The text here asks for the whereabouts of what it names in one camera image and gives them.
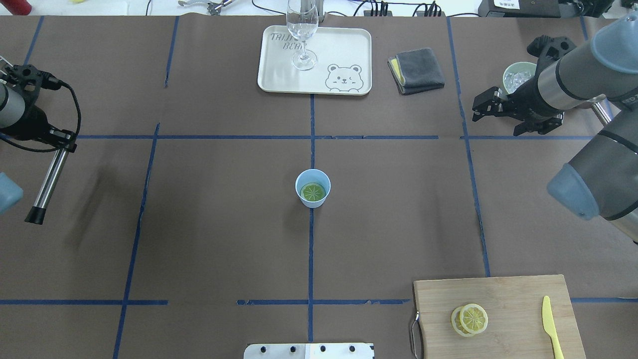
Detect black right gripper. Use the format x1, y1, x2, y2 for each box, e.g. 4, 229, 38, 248
472, 35, 576, 136

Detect black power strip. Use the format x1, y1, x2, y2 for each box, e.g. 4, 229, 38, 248
353, 0, 445, 17

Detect red thermos bottle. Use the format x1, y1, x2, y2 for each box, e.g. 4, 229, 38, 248
0, 0, 32, 16

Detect wine glass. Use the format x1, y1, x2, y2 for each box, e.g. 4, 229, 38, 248
286, 0, 319, 71

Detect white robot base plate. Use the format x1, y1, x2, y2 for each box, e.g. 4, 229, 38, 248
243, 343, 375, 359

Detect light blue cup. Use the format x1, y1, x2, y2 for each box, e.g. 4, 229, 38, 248
295, 169, 332, 209

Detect bamboo cutting board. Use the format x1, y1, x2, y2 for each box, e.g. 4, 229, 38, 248
413, 275, 586, 359

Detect yellow plastic knife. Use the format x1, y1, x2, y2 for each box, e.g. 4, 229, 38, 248
541, 295, 565, 359

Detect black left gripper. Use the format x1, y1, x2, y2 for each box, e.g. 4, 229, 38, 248
1, 64, 78, 153

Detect lemon slice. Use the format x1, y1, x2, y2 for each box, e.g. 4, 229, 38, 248
300, 182, 326, 202

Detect grey folded cloth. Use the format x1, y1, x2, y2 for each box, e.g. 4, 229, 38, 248
387, 47, 445, 95

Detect cream bear tray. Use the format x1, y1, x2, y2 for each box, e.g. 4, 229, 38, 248
257, 25, 372, 96

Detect green bowl with ice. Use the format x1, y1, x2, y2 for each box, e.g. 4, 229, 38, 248
502, 62, 536, 95

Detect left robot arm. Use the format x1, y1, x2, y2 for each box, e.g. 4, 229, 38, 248
0, 58, 82, 225

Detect lemon slices on board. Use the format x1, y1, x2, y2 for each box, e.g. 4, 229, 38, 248
450, 304, 488, 337

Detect steel muddler with black tip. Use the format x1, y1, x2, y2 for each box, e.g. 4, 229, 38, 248
24, 148, 70, 225

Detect reacher grabber stick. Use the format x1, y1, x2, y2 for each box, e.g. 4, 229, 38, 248
177, 0, 234, 16

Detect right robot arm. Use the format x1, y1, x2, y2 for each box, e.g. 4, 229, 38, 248
472, 11, 638, 241

